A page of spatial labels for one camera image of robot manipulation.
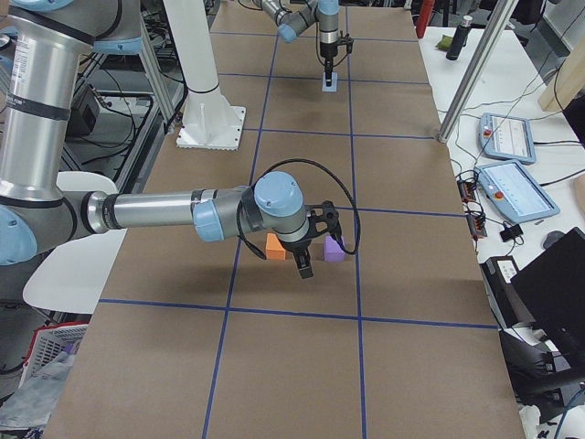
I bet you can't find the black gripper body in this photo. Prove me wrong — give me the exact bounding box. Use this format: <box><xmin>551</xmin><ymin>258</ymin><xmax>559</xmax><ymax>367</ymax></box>
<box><xmin>283</xmin><ymin>239</ymin><xmax>312</xmax><ymax>262</ymax></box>
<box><xmin>318</xmin><ymin>29</ymin><xmax>339</xmax><ymax>60</ymax></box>

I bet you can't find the light blue foam block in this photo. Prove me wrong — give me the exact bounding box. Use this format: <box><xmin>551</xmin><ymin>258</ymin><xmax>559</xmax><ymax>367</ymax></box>
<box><xmin>322</xmin><ymin>72</ymin><xmax>337</xmax><ymax>92</ymax></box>

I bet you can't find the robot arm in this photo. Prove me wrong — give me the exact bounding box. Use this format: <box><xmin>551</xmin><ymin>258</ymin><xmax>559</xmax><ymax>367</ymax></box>
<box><xmin>239</xmin><ymin>0</ymin><xmax>353</xmax><ymax>92</ymax></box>
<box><xmin>1</xmin><ymin>1</ymin><xmax>316</xmax><ymax>278</ymax></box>

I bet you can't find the orange foam block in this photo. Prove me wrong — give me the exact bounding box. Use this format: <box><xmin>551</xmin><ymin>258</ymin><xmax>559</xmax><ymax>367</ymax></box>
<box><xmin>265</xmin><ymin>232</ymin><xmax>287</xmax><ymax>261</ymax></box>

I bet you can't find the purple foam block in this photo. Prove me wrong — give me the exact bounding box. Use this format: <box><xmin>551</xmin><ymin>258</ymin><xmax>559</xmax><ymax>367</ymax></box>
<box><xmin>324</xmin><ymin>236</ymin><xmax>346</xmax><ymax>262</ymax></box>

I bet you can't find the green cloth pouch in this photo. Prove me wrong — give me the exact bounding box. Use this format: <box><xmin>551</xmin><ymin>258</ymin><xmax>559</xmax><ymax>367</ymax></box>
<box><xmin>436</xmin><ymin>35</ymin><xmax>452</xmax><ymax>51</ymax></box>

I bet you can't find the black water bottle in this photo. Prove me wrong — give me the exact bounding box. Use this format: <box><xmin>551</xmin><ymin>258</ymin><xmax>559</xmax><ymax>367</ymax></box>
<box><xmin>446</xmin><ymin>15</ymin><xmax>473</xmax><ymax>60</ymax></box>

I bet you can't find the teach pendant far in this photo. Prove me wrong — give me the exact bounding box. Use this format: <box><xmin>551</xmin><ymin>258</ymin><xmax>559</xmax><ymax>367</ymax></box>
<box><xmin>479</xmin><ymin>112</ymin><xmax>537</xmax><ymax>165</ymax></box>

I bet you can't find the teach pendant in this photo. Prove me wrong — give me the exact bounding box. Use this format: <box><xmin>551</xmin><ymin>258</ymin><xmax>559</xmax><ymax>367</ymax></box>
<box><xmin>479</xmin><ymin>112</ymin><xmax>537</xmax><ymax>165</ymax></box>
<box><xmin>475</xmin><ymin>159</ymin><xmax>560</xmax><ymax>224</ymax></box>

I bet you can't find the black power box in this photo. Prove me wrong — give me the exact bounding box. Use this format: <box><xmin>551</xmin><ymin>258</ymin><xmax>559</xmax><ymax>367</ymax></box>
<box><xmin>480</xmin><ymin>256</ymin><xmax>535</xmax><ymax>327</ymax></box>

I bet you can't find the teach pendant near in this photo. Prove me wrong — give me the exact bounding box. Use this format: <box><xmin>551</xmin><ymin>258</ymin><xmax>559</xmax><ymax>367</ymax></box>
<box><xmin>475</xmin><ymin>159</ymin><xmax>560</xmax><ymax>224</ymax></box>

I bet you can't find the white plastic basket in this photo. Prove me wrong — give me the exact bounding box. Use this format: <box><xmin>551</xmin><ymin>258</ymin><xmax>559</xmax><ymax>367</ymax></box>
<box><xmin>19</xmin><ymin>322</ymin><xmax>89</xmax><ymax>386</ymax></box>

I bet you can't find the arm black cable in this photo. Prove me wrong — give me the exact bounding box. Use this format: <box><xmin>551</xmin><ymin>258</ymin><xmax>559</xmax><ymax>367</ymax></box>
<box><xmin>241</xmin><ymin>157</ymin><xmax>363</xmax><ymax>262</ymax></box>

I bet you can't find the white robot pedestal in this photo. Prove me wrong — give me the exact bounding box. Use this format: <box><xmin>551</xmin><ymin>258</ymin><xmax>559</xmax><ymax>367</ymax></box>
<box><xmin>164</xmin><ymin>0</ymin><xmax>246</xmax><ymax>151</ymax></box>

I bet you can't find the aluminium frame post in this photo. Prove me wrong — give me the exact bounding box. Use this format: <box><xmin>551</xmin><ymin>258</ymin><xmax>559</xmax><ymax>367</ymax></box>
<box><xmin>437</xmin><ymin>0</ymin><xmax>518</xmax><ymax>144</ymax></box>

